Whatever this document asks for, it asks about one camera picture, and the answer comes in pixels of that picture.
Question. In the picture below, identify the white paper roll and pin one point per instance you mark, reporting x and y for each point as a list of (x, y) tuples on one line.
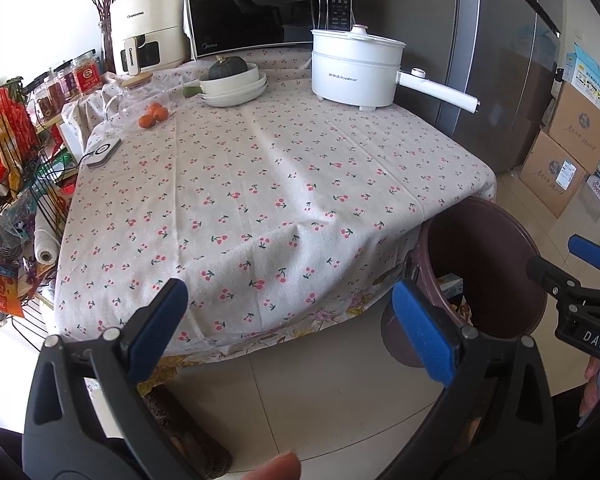
[(46, 240)]

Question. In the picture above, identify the stack of white plates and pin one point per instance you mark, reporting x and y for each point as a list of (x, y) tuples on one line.
[(257, 91)]

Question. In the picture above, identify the orange snack packet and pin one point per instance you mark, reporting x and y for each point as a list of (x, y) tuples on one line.
[(0, 285)]

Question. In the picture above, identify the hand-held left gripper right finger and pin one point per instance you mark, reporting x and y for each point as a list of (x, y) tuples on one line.
[(422, 330)]

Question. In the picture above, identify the cream plate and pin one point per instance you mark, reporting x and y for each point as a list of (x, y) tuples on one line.
[(240, 102)]

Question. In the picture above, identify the cherry print tablecloth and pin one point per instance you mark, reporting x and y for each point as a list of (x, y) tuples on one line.
[(280, 160)]

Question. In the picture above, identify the glass vase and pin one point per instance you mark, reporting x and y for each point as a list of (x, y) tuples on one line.
[(107, 45)]

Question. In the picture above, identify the light blue carton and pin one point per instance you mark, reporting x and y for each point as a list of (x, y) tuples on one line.
[(450, 284)]

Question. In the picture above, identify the green fruit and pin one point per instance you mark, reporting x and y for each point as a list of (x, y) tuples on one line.
[(191, 91)]

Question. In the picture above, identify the person's right hand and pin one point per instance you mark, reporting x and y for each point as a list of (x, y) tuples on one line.
[(592, 385)]

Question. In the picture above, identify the blue white printed box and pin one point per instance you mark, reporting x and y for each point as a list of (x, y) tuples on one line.
[(587, 72)]

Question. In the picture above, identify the white rounded electronic device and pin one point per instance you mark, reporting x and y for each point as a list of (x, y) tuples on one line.
[(103, 152)]

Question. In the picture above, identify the grey refrigerator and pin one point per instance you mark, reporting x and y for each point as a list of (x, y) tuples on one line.
[(480, 60)]

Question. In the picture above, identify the dark green pumpkin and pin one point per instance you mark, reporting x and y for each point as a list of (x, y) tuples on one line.
[(227, 69)]

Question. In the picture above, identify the glass jar with wooden lid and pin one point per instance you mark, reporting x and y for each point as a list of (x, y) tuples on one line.
[(130, 100)]

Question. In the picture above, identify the person's left hand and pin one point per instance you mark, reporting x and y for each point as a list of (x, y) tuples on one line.
[(277, 467)]

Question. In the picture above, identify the white electric cooking pot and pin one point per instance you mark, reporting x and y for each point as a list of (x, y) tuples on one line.
[(355, 75)]

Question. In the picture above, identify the cream air fryer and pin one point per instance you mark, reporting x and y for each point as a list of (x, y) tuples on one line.
[(145, 25)]

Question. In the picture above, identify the glass jar of dried goods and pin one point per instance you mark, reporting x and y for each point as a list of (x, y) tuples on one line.
[(66, 87), (47, 102)]

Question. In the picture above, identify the black microwave oven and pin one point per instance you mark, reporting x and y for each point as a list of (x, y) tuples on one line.
[(260, 10)]

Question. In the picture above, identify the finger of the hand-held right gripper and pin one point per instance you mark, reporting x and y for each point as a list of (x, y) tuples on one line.
[(590, 252), (550, 277)]

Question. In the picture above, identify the dark brown fuzzy mat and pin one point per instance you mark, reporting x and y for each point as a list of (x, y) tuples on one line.
[(190, 435)]

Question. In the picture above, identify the brown cardboard box with label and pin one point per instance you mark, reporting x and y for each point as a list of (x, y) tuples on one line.
[(550, 175)]

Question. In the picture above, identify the small orange mandarin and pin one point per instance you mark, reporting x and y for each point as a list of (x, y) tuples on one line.
[(154, 106), (160, 114), (145, 121)]

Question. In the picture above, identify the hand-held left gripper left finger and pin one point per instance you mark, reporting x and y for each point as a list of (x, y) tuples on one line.
[(160, 330)]

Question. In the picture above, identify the brown plastic trash bin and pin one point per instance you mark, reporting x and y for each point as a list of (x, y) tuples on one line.
[(480, 240)]

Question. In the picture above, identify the red snack packets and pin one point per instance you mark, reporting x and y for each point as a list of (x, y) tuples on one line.
[(5, 135)]

